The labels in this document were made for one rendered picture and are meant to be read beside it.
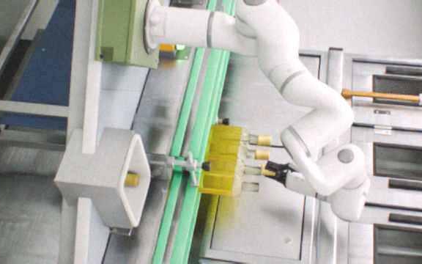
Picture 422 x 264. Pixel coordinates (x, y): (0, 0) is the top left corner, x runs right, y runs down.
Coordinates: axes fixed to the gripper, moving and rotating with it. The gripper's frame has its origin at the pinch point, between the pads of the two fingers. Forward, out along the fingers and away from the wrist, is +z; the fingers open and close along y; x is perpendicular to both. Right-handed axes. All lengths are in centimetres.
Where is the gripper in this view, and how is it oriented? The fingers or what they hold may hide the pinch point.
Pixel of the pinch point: (272, 170)
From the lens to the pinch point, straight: 167.6
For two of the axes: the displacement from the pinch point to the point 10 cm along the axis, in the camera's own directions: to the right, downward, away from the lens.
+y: -0.6, -5.8, -8.1
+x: -4.1, 7.6, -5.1
